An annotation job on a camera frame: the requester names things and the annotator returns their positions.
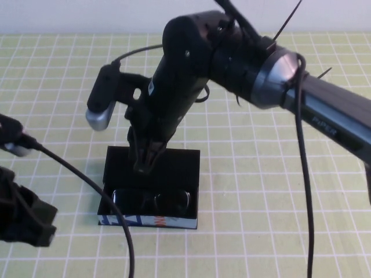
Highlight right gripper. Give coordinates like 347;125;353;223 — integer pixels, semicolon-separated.
115;72;208;174

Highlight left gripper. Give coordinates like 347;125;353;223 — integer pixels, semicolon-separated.
0;166;58;247

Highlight black glasses case box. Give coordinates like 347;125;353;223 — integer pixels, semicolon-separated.
97;145;201;231

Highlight black framed glasses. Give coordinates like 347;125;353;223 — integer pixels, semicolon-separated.
111;188;192;215

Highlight green white-grid tablecloth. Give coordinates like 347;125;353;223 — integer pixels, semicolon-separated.
0;32;371;278

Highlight black zip tie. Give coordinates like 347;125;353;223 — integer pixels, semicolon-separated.
273;0;304;42

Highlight left wrist camera black cable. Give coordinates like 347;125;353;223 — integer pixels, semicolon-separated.
21;134;136;278

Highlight right wrist camera short cable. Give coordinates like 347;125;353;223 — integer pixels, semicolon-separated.
111;43;163;67

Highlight long black hanging cable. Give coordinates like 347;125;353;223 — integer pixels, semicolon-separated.
289;53;317;278

